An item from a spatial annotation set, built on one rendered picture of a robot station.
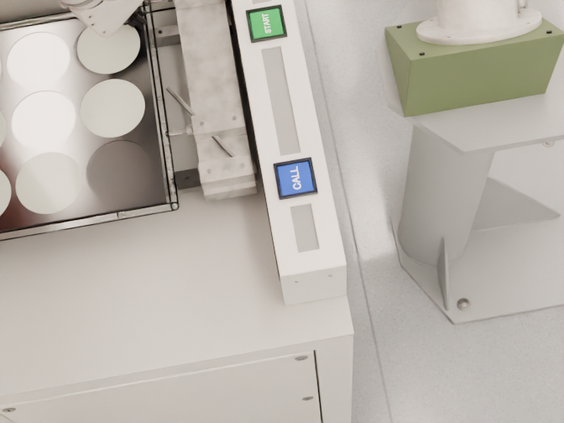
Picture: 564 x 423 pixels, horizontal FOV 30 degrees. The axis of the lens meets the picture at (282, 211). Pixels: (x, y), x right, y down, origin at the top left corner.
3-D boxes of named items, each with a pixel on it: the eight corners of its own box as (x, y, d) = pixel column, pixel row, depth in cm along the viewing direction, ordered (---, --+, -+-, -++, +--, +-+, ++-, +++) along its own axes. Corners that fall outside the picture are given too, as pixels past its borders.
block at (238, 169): (203, 190, 159) (201, 182, 156) (200, 170, 160) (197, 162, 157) (255, 181, 159) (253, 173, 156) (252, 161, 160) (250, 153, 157)
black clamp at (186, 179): (178, 190, 158) (175, 183, 156) (176, 177, 159) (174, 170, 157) (201, 186, 159) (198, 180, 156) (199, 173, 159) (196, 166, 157)
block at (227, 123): (195, 143, 162) (193, 134, 159) (193, 123, 163) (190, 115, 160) (247, 134, 162) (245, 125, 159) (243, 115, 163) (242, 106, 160)
